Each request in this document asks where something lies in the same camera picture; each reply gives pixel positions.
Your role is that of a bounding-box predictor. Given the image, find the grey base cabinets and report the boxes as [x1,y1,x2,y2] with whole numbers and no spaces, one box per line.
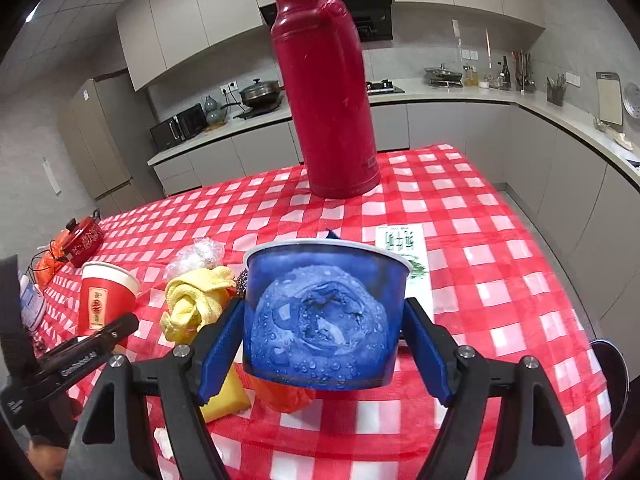
[147,77,640,341]

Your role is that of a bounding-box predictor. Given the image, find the black gas stove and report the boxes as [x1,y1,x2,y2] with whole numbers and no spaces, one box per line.
[366,79,405,96]

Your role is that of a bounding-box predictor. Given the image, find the beige refrigerator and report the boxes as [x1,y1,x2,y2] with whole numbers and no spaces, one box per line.
[57,77,138,201]

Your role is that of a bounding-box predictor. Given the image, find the white cutting board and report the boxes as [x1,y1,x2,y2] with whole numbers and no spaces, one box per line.
[595,71,623,126]

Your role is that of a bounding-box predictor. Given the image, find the red checked tablecloth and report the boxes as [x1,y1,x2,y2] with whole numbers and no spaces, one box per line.
[30,144,616,480]

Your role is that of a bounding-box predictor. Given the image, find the lidded steel pan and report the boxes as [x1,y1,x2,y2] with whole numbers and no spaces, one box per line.
[424,62,463,88]

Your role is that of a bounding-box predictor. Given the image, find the grey wall cabinets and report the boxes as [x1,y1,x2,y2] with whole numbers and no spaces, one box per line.
[116,0,546,92]

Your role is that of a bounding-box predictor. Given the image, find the clear plastic wrap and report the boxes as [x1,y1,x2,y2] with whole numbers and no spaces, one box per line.
[167,237,226,278]

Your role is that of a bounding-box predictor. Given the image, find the yellow sponge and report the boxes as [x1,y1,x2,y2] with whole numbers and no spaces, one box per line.
[200,360,251,423]

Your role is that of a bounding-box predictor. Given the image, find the red paper cup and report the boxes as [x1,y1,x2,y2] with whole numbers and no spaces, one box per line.
[76,261,142,338]

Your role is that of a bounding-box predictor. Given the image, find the yellow cloth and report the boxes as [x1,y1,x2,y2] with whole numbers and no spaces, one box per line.
[160,266,238,343]

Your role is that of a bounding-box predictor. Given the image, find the round steel steamer plate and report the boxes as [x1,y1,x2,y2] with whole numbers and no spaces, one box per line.
[622,82,640,120]

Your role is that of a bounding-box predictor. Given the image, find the orange plastic bag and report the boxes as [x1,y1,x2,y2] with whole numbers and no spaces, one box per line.
[247,375,318,415]

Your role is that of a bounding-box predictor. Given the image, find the white plastic container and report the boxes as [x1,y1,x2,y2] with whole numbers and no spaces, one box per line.
[19,275,48,331]

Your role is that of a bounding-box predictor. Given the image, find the dark utensil holder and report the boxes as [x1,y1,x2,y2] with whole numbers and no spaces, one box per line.
[546,74,568,107]

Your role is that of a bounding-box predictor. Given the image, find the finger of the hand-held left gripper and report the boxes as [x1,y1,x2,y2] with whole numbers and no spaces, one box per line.
[75,312,140,357]

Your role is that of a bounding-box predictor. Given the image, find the blue paper bowl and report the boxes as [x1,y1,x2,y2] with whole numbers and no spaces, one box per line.
[242,241,413,392]

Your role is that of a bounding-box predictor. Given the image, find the red thermos flask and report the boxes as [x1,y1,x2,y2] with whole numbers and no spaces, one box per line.
[270,0,382,200]

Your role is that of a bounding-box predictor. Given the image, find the black microwave oven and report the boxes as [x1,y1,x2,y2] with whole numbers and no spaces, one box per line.
[150,104,208,151]

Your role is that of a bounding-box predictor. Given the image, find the lidded black wok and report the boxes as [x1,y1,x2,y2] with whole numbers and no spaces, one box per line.
[239,78,283,108]

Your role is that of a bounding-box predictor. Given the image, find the black stool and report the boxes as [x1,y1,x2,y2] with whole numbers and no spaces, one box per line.
[590,340,630,431]

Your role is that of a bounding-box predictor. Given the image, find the black induction cooker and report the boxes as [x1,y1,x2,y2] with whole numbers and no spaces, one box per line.
[232,102,286,121]

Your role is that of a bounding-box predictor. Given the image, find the black range hood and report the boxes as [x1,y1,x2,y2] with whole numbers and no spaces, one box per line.
[259,0,395,43]

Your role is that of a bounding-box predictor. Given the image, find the small red pot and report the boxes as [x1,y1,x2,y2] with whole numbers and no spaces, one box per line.
[59,215,105,268]

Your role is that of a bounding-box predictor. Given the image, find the white tissue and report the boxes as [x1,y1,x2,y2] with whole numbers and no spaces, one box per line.
[152,427,176,461]

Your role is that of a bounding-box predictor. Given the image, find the white green paper leaflet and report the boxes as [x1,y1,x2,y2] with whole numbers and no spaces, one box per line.
[375,224,436,316]

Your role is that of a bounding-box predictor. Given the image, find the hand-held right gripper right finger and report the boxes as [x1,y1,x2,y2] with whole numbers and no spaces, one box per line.
[406,297,586,480]

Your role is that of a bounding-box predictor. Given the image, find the orange mesh bag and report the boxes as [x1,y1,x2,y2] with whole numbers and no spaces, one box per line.
[35,247,68,288]

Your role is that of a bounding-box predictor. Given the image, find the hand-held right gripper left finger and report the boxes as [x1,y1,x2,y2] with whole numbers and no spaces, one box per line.
[62,297,247,480]

